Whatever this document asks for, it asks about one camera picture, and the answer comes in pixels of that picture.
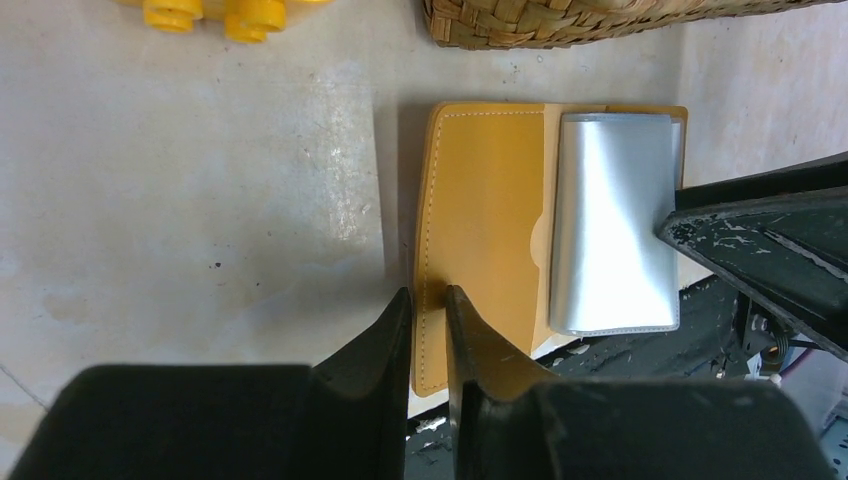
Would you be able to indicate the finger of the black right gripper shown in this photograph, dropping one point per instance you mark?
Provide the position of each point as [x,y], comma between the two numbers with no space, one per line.
[778,237]

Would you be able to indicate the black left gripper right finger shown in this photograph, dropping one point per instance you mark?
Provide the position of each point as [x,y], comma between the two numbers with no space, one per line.
[514,419]

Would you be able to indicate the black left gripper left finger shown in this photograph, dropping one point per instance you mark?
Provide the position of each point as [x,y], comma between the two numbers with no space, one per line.
[345,418]

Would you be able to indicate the yellow leather card holder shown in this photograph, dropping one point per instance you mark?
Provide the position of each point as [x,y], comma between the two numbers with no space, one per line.
[485,222]

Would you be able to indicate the woven wicker divided tray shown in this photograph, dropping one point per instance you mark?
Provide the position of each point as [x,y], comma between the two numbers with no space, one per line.
[544,24]

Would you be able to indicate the yellow no-entry sign block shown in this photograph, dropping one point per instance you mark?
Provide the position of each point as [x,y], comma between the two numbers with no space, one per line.
[242,21]

